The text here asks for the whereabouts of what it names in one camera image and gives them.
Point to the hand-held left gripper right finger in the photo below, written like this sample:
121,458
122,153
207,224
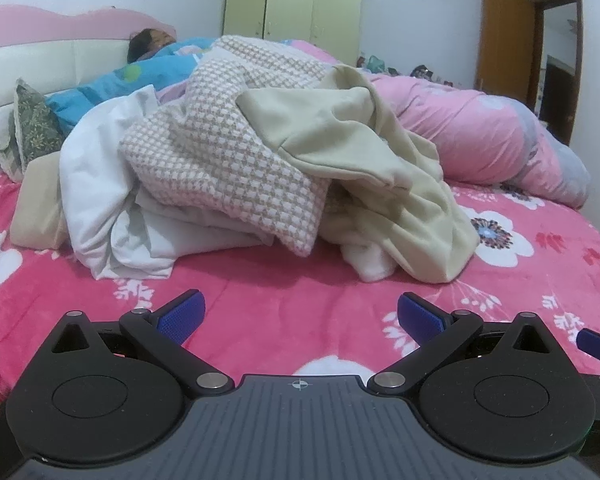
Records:
420,317

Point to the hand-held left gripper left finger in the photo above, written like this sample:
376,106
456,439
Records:
182,317

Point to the beige zip jacket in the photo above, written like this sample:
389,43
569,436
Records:
380,170

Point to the pink floral bed blanket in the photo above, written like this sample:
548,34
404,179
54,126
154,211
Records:
280,310

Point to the pink houndstooth knit garment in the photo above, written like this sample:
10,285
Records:
220,160

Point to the beige folded cloth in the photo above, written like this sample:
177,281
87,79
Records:
37,205

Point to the pink and grey quilt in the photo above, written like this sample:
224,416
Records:
480,130

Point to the green patterned pillow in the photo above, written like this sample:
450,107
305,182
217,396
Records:
32,130

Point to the clutter of bags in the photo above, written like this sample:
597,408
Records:
420,72

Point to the blue printed quilt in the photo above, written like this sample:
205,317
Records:
115,80

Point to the brown wooden door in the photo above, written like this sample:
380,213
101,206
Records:
505,35

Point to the pink and white headboard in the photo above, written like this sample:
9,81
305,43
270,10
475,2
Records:
40,55

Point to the pale yellow wardrobe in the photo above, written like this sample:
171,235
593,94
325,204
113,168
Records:
290,5

